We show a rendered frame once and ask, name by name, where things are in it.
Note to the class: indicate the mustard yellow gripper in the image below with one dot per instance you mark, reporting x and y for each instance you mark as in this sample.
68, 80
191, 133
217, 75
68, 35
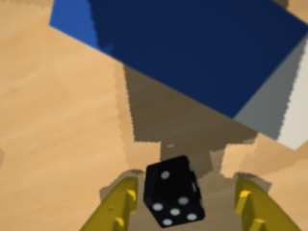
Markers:
259, 211

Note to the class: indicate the black die with white pips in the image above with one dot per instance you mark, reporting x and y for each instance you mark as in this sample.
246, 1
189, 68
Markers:
172, 193

